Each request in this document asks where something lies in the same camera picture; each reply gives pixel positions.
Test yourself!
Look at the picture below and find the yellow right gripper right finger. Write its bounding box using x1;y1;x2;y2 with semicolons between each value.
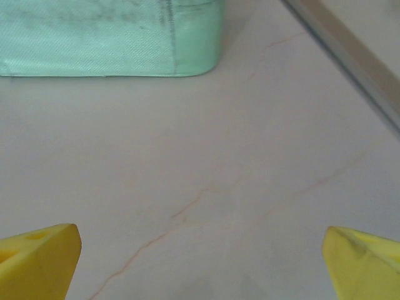
322;226;400;300

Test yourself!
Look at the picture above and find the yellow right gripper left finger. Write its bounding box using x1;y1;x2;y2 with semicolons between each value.
0;222;83;300

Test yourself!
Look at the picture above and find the aluminium side rail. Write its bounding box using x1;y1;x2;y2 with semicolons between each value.
280;0;400;139

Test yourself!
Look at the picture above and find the mint green zip case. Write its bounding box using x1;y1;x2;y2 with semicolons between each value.
0;0;225;78

